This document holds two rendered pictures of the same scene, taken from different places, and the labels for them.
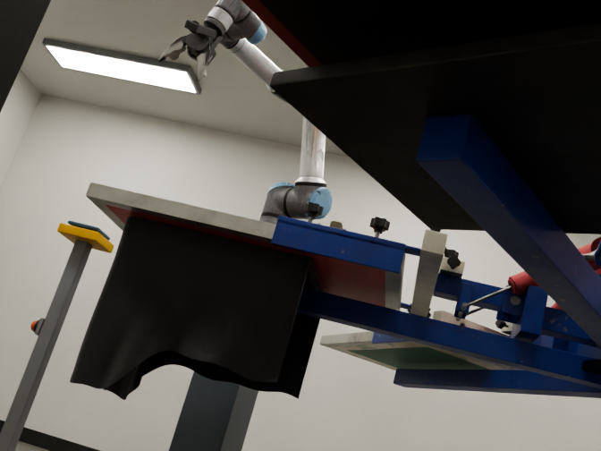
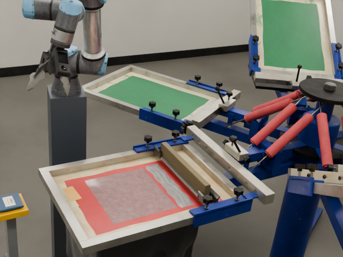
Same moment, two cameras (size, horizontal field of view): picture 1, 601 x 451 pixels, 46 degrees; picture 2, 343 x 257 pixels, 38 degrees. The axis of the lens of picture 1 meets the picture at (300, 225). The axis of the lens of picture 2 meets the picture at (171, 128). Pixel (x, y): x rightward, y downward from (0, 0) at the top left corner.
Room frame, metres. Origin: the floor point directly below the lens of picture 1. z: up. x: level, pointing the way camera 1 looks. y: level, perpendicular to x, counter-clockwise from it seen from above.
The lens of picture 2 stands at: (0.46, 1.28, 2.26)
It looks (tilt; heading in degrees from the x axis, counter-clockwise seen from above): 28 degrees down; 317
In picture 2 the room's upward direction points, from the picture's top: 6 degrees clockwise
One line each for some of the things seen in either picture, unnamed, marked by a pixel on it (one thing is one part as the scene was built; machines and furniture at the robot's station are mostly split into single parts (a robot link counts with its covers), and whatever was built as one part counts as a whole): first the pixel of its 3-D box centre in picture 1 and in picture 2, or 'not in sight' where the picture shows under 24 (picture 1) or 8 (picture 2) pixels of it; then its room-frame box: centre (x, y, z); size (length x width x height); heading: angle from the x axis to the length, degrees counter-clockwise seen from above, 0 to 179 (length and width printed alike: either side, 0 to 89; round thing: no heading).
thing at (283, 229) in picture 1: (338, 246); (221, 209); (1.56, -0.10, 0.98); 0.30 x 0.05 x 0.07; 79
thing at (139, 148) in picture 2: not in sight; (161, 148); (2.10, -0.21, 0.98); 0.30 x 0.05 x 0.07; 79
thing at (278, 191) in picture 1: (283, 201); (67, 60); (2.53, 0.09, 1.37); 0.13 x 0.12 x 0.14; 49
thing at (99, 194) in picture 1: (258, 259); (143, 187); (1.88, 0.08, 0.97); 0.79 x 0.58 x 0.04; 79
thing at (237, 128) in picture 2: (499, 381); (213, 124); (2.26, -0.75, 0.90); 1.24 x 0.06 x 0.06; 19
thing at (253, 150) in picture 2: (468, 292); (244, 156); (1.77, -0.47, 1.02); 0.17 x 0.06 x 0.05; 79
